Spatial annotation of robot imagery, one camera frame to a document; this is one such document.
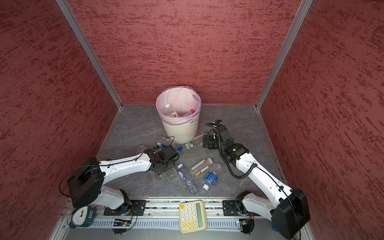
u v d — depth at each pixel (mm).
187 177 846
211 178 790
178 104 1002
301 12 727
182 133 870
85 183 424
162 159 630
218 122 700
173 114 917
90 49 874
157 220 712
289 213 379
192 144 947
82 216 682
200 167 845
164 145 947
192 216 698
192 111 997
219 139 585
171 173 796
